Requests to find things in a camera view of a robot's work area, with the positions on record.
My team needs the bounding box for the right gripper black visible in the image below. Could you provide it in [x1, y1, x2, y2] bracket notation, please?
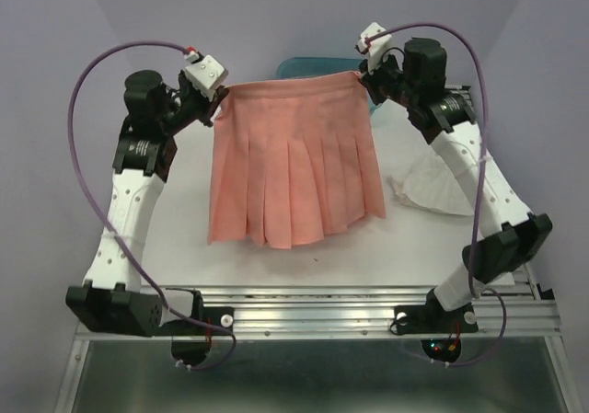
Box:
[362, 48, 421, 109]

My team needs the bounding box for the pink skirt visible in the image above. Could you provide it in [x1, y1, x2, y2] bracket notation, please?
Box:
[208, 71, 387, 249]

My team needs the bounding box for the white pleated skirt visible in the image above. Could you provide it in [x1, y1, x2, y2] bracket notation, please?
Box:
[387, 148, 474, 217]

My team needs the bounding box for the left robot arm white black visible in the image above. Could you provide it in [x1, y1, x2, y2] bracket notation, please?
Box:
[65, 67, 227, 337]

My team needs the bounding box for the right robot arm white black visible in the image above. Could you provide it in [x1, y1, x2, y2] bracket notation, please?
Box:
[356, 35, 553, 330]

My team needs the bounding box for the grey fabric basket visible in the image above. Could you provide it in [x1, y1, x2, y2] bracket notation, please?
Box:
[275, 54, 387, 129]

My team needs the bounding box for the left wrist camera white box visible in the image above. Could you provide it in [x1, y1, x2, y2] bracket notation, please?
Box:
[183, 50, 228, 101]

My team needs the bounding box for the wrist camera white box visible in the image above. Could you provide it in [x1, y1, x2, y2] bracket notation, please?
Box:
[355, 22, 394, 74]
[183, 50, 228, 101]

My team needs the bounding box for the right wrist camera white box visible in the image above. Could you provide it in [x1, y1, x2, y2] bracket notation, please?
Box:
[355, 22, 394, 74]

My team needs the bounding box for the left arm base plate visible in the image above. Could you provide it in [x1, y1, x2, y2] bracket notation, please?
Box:
[167, 305, 237, 372]

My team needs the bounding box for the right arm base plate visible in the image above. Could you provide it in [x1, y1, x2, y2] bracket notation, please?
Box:
[390, 303, 479, 368]

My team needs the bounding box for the aluminium frame rail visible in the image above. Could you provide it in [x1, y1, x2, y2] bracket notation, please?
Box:
[53, 79, 579, 413]

